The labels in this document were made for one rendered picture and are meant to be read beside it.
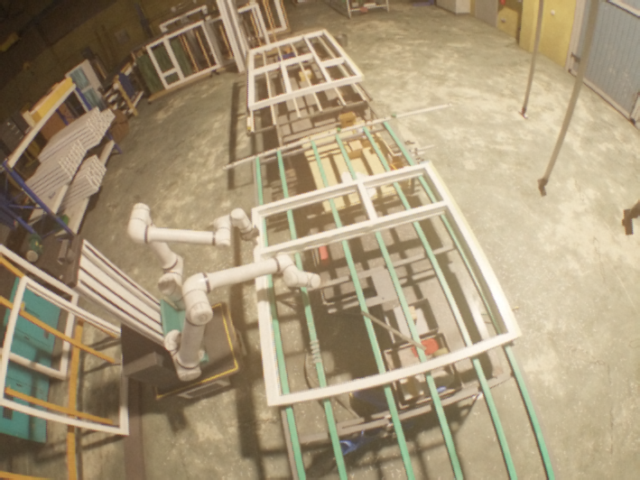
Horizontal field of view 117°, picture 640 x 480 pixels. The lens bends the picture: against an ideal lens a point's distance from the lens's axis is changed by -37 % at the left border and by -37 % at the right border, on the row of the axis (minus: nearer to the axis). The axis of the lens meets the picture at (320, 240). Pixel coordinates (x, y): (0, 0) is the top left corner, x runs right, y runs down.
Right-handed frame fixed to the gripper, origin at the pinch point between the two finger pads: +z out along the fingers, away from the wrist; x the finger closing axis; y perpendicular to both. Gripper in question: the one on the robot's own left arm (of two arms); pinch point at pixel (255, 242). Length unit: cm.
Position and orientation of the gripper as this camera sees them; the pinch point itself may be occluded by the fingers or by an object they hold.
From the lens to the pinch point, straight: 225.0
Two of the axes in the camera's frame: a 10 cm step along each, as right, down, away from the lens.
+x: -9.7, 2.5, 0.6
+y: -1.7, -7.8, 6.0
